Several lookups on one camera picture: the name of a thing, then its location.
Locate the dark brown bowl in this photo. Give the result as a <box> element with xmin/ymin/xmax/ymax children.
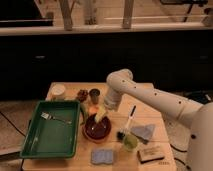
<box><xmin>84</xmin><ymin>115</ymin><xmax>111</xmax><ymax>140</ymax></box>

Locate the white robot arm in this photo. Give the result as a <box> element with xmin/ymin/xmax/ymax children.
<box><xmin>104</xmin><ymin>69</ymin><xmax>213</xmax><ymax>171</ymax></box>

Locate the orange fruit toy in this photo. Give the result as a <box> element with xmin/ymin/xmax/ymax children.
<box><xmin>88</xmin><ymin>106</ymin><xmax>99</xmax><ymax>115</ymax></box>

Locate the green vegetable toy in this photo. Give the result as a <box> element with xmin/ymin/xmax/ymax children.
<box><xmin>80</xmin><ymin>103</ymin><xmax>89</xmax><ymax>125</ymax></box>

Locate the green apple toy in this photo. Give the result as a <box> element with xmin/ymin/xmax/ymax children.
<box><xmin>123</xmin><ymin>134</ymin><xmax>138</xmax><ymax>151</ymax></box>

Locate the blue sponge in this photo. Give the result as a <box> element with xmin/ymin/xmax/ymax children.
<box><xmin>91</xmin><ymin>149</ymin><xmax>114</xmax><ymax>165</ymax></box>

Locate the white cup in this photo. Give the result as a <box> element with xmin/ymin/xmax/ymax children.
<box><xmin>51</xmin><ymin>84</ymin><xmax>66</xmax><ymax>100</ymax></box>

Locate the blue cloth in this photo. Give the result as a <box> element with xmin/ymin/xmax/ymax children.
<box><xmin>131</xmin><ymin>124</ymin><xmax>155</xmax><ymax>140</ymax></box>

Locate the green plastic tray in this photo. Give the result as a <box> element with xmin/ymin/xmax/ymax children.
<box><xmin>20</xmin><ymin>100</ymin><xmax>80</xmax><ymax>159</ymax></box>

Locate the silver fork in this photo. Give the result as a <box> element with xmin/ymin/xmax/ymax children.
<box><xmin>41</xmin><ymin>112</ymin><xmax>72</xmax><ymax>124</ymax></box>

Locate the wooden brush block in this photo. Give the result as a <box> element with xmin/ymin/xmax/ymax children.
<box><xmin>137</xmin><ymin>146</ymin><xmax>165</xmax><ymax>164</ymax></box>

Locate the black handled dish brush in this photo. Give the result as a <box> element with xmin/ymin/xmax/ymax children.
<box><xmin>116</xmin><ymin>106</ymin><xmax>136</xmax><ymax>141</ymax></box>

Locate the black cable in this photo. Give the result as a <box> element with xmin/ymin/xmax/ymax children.
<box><xmin>169</xmin><ymin>143</ymin><xmax>189</xmax><ymax>154</ymax></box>

